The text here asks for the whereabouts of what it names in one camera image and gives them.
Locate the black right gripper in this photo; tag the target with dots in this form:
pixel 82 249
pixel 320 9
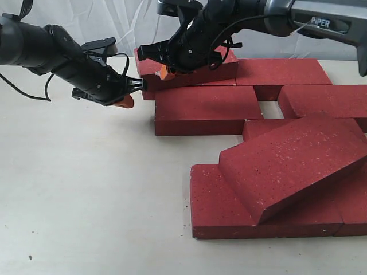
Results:
pixel 192 47

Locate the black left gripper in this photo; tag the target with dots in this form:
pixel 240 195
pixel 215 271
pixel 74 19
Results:
pixel 94 80

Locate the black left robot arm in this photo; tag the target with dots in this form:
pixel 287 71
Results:
pixel 50 49

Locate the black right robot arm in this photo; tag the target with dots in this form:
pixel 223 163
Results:
pixel 342 21

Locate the red brick far left base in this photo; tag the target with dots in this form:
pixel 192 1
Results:
pixel 154 88

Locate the red brick base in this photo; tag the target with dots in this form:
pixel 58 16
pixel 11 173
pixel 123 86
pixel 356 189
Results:
pixel 268 76
pixel 254 128
pixel 154 88

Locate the red brick centre base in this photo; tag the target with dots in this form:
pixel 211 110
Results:
pixel 254 128

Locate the red brick far right base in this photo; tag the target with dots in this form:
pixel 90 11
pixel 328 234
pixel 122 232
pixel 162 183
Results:
pixel 268 76

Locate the white backdrop cloth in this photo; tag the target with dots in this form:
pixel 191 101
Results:
pixel 134 23

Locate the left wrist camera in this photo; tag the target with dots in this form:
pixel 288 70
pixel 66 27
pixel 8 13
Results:
pixel 103 48

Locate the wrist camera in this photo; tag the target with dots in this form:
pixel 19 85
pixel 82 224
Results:
pixel 184 10
pixel 103 48

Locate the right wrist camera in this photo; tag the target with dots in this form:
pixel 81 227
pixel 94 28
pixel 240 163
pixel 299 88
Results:
pixel 184 10

